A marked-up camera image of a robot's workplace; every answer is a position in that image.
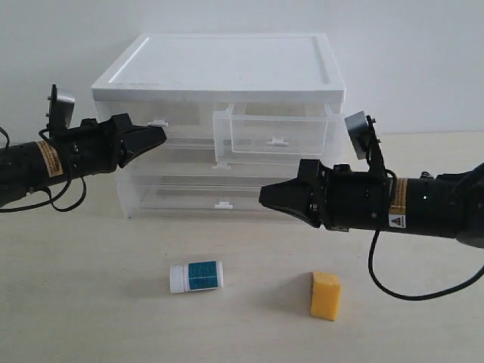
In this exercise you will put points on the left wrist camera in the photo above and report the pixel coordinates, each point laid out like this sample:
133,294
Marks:
60,110

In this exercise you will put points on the yellow sponge block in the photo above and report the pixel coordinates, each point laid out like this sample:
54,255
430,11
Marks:
325,296

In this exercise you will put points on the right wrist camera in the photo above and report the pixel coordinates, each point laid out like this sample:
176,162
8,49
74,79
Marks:
366,144

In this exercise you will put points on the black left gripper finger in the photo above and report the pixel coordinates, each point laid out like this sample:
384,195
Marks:
134,146
144,136

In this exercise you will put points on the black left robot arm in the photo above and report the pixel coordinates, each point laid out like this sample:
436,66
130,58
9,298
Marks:
33,166

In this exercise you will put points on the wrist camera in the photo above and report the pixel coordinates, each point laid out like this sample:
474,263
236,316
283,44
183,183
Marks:
60,110
366,144

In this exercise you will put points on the white plastic drawer cabinet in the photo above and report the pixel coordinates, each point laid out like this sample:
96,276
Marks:
240,68

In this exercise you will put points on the white bottle teal label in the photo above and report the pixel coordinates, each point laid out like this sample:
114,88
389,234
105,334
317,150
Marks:
196,276

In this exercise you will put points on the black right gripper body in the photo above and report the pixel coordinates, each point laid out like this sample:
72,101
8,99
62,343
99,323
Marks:
340,199

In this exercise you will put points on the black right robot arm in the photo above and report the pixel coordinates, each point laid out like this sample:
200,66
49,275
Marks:
429,207

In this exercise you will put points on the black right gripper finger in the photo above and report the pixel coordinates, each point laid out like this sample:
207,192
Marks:
301,212
294,193

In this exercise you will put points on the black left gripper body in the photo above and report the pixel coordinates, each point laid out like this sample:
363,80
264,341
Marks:
94,148

